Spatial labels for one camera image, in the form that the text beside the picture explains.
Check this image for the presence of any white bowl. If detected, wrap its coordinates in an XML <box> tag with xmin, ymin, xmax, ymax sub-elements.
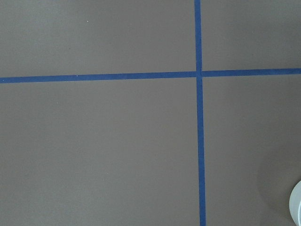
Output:
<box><xmin>289</xmin><ymin>181</ymin><xmax>301</xmax><ymax>226</ymax></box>

